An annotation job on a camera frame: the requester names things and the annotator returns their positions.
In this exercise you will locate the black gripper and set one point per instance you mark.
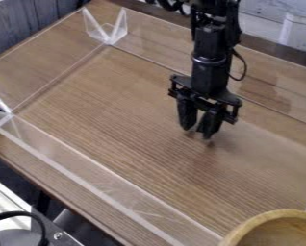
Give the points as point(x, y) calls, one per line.
point(192, 101)

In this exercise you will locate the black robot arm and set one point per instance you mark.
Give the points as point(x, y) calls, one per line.
point(215, 32)

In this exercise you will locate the brown wooden bowl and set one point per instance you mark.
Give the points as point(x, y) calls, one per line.
point(275, 228)

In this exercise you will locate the clear acrylic table barrier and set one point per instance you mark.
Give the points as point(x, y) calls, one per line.
point(88, 129)

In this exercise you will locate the white container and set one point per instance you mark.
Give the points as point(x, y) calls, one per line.
point(292, 34)

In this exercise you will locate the grey metal bracket with screw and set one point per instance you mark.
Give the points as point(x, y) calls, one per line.
point(56, 236)

